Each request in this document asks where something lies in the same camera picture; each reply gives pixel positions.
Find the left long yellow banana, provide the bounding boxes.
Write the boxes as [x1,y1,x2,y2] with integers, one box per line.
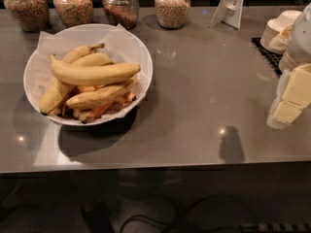
[39,44,104,116]

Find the white standing card holder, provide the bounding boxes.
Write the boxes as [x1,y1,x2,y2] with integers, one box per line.
[209,0,244,30]

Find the white bowl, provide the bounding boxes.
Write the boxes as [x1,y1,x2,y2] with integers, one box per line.
[22,23,154,127]

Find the black power strip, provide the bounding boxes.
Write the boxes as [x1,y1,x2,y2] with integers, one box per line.
[239,223,311,233]

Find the black rubber mat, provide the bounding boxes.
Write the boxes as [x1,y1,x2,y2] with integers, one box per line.
[251,37,282,77]

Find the front stack paper bowls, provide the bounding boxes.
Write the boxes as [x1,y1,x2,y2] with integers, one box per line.
[279,50,299,72]

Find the black floor cable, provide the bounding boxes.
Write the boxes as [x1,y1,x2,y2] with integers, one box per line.
[118,194,260,233]

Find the far left grain jar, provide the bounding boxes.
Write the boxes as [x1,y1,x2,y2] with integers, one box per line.
[4,0,50,32]

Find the bottom small yellow banana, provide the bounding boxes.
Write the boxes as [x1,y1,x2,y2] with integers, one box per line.
[73,102,112,123]

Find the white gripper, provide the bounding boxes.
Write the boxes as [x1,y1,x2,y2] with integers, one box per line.
[266,3,311,130]

